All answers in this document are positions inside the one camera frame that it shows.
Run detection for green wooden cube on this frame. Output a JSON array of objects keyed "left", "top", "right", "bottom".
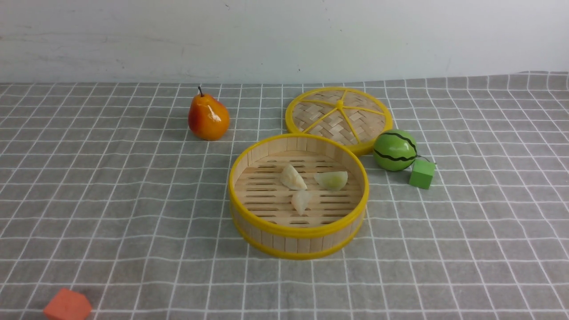
[{"left": 409, "top": 159, "right": 436, "bottom": 190}]

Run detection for orange wooden block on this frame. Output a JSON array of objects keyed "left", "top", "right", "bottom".
[{"left": 43, "top": 288, "right": 92, "bottom": 320}]

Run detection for green striped toy watermelon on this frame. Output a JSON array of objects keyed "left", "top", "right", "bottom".
[{"left": 373, "top": 129, "right": 418, "bottom": 172}]

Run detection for woven bamboo steamer lid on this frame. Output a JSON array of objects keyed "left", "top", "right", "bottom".
[{"left": 284, "top": 87, "right": 394, "bottom": 156}]

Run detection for yellowish dumpling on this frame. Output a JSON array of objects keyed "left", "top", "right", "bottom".
[{"left": 314, "top": 171, "right": 349, "bottom": 191}]

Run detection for bamboo steamer tray yellow rim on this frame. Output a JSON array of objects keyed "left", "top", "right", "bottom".
[{"left": 228, "top": 134, "right": 369, "bottom": 260}]

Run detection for white dumpling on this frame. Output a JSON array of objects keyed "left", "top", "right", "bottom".
[
  {"left": 279, "top": 164, "right": 308, "bottom": 191},
  {"left": 291, "top": 190, "right": 313, "bottom": 216}
]

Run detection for orange red toy pear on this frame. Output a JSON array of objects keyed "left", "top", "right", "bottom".
[{"left": 188, "top": 86, "right": 230, "bottom": 140}]

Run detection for grey checked tablecloth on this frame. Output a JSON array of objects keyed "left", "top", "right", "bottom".
[{"left": 0, "top": 72, "right": 569, "bottom": 320}]

